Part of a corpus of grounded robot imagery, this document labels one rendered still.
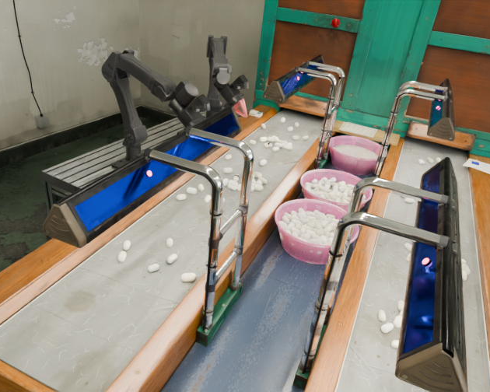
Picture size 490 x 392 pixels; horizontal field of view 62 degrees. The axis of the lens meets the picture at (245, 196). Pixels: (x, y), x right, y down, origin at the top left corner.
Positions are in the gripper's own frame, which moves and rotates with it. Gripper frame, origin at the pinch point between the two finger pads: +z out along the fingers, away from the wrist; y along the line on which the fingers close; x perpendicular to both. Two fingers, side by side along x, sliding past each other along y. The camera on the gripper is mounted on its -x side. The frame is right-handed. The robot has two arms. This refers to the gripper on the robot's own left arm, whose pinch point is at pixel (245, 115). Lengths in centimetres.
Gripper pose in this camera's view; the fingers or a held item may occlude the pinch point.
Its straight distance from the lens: 186.9
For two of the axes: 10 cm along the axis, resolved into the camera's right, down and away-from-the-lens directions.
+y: 4.0, -4.2, 8.1
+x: -6.7, 4.7, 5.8
